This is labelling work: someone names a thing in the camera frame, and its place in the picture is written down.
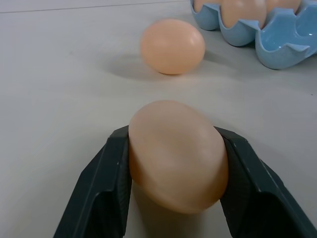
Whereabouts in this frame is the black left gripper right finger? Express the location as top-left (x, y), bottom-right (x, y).
top-left (213, 125), bottom-right (317, 238)

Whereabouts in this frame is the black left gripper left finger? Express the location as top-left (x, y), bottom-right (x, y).
top-left (53, 125), bottom-right (135, 238)

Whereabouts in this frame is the beige egg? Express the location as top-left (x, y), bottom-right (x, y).
top-left (264, 0), bottom-right (302, 15)
top-left (193, 0), bottom-right (225, 13)
top-left (128, 100), bottom-right (229, 214)
top-left (220, 0), bottom-right (267, 28)
top-left (140, 18), bottom-right (206, 75)

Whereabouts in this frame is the blue ceramic egg tray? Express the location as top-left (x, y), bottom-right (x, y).
top-left (190, 0), bottom-right (317, 69)

